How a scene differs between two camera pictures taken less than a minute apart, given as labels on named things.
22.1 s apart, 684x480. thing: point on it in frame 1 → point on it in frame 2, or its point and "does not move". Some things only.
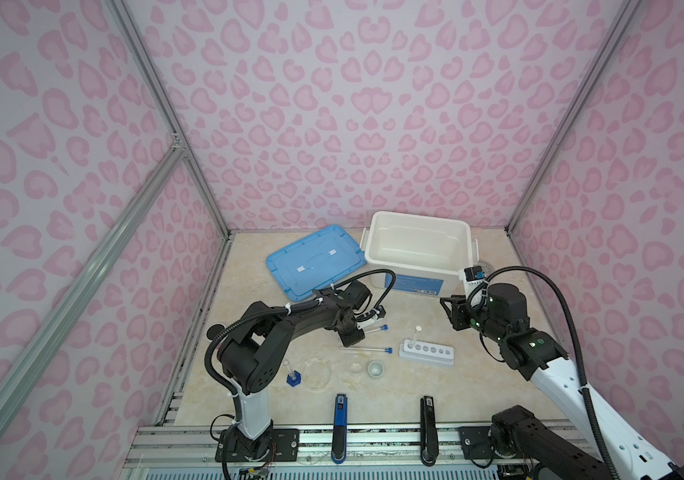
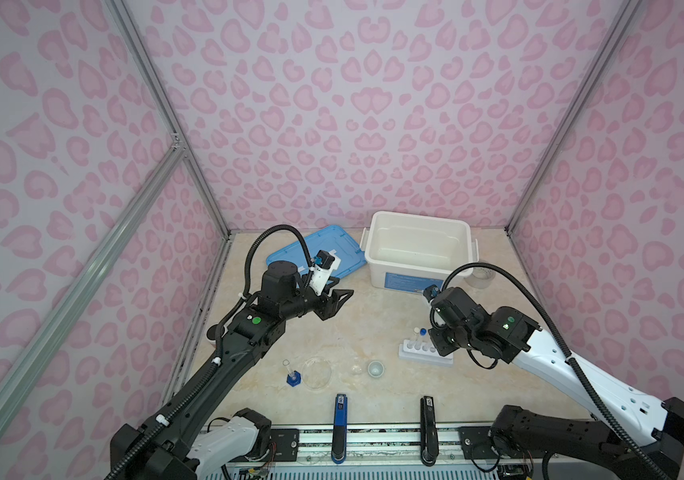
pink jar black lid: (214, 330) does not move
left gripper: (350, 340) → (330, 305)
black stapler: (429, 440) does not move
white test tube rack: (427, 353) does not move
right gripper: (458, 310) → (440, 346)
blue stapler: (339, 451) does not move
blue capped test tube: (383, 327) → (423, 337)
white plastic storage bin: (427, 253) does not move
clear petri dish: (316, 374) does not move
